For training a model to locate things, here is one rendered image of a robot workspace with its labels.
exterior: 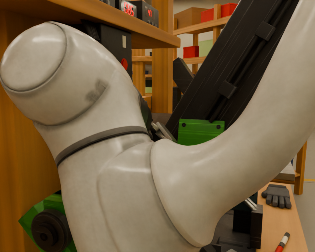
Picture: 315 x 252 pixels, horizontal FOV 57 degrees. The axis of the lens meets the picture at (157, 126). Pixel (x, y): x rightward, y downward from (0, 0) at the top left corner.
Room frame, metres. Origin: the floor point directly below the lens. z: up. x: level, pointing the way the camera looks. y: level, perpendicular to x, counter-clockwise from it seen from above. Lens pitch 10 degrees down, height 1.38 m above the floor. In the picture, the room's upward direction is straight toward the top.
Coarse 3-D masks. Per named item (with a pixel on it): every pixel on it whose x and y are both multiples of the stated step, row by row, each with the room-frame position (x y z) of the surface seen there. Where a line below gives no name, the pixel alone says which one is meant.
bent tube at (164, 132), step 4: (156, 124) 0.64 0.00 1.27; (160, 124) 0.63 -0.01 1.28; (160, 128) 0.63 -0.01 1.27; (164, 128) 0.65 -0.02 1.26; (160, 132) 0.63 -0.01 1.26; (164, 132) 0.62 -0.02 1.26; (168, 132) 0.66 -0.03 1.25; (164, 136) 0.63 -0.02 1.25; (168, 136) 0.62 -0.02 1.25; (172, 136) 0.65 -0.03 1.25; (172, 140) 0.61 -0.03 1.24
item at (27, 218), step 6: (36, 204) 0.50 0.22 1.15; (42, 204) 0.51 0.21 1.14; (30, 210) 0.50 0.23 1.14; (36, 210) 0.49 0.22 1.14; (42, 210) 0.50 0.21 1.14; (24, 216) 0.50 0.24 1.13; (30, 216) 0.50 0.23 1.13; (24, 222) 0.50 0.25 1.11; (30, 222) 0.50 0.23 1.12; (24, 228) 0.50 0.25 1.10; (30, 228) 0.50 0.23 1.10; (30, 234) 0.50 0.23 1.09
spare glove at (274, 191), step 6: (270, 186) 1.17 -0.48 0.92; (276, 186) 1.16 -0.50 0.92; (282, 186) 1.16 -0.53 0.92; (264, 192) 1.10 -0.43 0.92; (270, 192) 1.09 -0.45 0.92; (276, 192) 1.09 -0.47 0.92; (282, 192) 1.09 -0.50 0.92; (288, 192) 1.10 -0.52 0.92; (270, 198) 1.04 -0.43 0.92; (276, 198) 1.04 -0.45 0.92; (282, 198) 1.04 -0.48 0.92; (288, 198) 1.04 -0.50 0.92; (276, 204) 1.01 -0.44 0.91; (282, 204) 1.00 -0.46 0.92; (288, 204) 1.00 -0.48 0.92
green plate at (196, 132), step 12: (180, 120) 0.74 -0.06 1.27; (192, 120) 0.73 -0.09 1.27; (204, 120) 0.72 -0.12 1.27; (216, 120) 0.71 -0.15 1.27; (180, 132) 0.73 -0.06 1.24; (192, 132) 0.72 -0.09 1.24; (204, 132) 0.71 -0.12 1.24; (216, 132) 0.70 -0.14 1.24; (180, 144) 0.72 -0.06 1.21; (192, 144) 0.71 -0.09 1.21
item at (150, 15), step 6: (102, 0) 0.71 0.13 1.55; (108, 0) 0.74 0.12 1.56; (114, 0) 0.78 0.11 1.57; (138, 0) 0.96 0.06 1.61; (114, 6) 0.78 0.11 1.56; (138, 6) 0.96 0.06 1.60; (144, 6) 0.98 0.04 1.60; (150, 6) 1.03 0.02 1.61; (138, 12) 0.96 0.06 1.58; (144, 12) 0.98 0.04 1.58; (150, 12) 1.03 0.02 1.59; (156, 12) 1.08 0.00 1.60; (138, 18) 0.96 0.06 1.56; (144, 18) 0.98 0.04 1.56; (150, 18) 1.03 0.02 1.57; (156, 18) 1.08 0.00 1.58; (156, 24) 1.08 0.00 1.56
